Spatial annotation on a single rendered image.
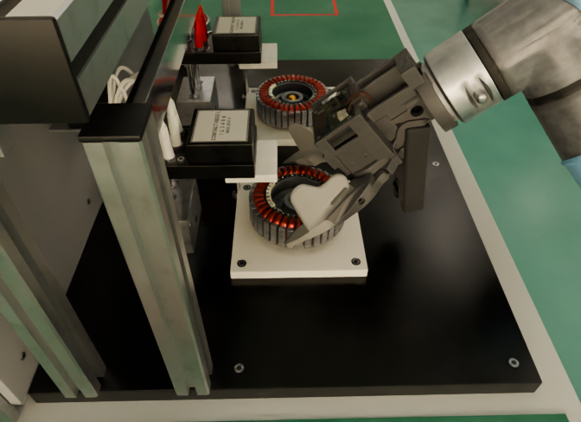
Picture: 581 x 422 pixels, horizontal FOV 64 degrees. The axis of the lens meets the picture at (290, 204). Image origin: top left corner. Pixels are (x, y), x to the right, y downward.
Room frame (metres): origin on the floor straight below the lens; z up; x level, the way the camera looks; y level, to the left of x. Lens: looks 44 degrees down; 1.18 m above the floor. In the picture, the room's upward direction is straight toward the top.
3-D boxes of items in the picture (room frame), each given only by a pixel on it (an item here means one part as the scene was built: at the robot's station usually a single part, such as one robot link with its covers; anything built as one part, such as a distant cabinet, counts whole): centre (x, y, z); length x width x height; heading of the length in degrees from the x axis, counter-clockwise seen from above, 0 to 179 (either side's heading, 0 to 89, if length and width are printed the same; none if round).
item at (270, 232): (0.39, -0.01, 0.81); 0.11 x 0.11 x 0.04
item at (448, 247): (0.51, 0.01, 0.76); 0.64 x 0.47 x 0.02; 1
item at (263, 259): (0.39, -0.01, 0.78); 0.15 x 0.15 x 0.01; 1
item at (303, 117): (0.63, 0.00, 0.80); 0.11 x 0.11 x 0.04
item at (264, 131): (0.63, 0.00, 0.78); 0.15 x 0.15 x 0.01; 1
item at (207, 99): (0.63, 0.14, 0.80); 0.07 x 0.05 x 0.06; 1
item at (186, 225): (0.39, 0.14, 0.80); 0.07 x 0.05 x 0.06; 1
